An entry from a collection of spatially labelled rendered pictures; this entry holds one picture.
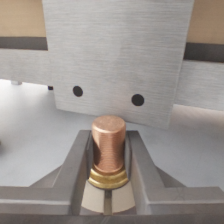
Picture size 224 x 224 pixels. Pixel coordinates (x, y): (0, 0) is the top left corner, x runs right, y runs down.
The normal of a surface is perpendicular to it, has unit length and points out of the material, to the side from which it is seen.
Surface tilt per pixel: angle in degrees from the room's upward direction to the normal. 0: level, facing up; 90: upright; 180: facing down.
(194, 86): 90
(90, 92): 90
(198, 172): 180
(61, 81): 90
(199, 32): 90
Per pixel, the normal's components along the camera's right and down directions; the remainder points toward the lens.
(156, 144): 0.02, -0.89
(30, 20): -0.33, 0.42
